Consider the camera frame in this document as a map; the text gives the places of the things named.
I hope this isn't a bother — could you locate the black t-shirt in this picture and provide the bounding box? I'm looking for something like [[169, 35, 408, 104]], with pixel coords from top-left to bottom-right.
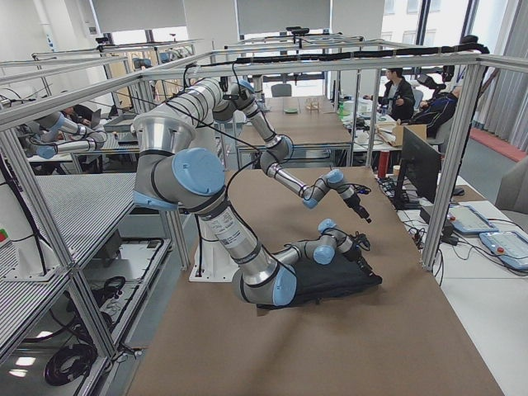
[[255, 251, 384, 309]]

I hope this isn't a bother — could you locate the background person dark jacket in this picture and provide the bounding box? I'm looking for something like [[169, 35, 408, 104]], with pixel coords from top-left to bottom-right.
[[378, 68, 415, 121]]

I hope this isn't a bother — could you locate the background person with headset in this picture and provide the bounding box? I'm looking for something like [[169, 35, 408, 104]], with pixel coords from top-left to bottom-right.
[[401, 83, 462, 138]]

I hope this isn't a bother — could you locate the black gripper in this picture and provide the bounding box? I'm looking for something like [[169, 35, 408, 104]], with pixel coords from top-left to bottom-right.
[[344, 245, 371, 272], [344, 194, 372, 224]]

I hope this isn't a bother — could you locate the blue white teach pendant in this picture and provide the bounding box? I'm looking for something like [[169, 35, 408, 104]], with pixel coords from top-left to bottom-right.
[[447, 205, 498, 235]]

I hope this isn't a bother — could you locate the black computer monitor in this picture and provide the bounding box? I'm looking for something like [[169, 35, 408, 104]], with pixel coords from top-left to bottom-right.
[[392, 126, 441, 210]]

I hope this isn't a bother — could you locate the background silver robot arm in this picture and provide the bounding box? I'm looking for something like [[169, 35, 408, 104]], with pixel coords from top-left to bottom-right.
[[27, 111, 106, 159]]

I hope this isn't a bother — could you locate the aluminium cage frame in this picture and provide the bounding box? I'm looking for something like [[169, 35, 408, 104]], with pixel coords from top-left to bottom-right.
[[0, 36, 492, 364]]

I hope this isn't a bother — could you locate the coiled black cable on floor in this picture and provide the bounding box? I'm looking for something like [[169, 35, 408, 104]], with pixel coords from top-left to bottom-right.
[[43, 344, 100, 389]]

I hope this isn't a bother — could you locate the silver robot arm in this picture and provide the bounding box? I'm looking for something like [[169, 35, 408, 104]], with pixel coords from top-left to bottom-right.
[[133, 111, 374, 309], [172, 84, 371, 222]]

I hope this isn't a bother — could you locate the striped aluminium frame table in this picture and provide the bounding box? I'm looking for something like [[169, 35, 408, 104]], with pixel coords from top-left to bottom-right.
[[0, 172, 174, 364]]

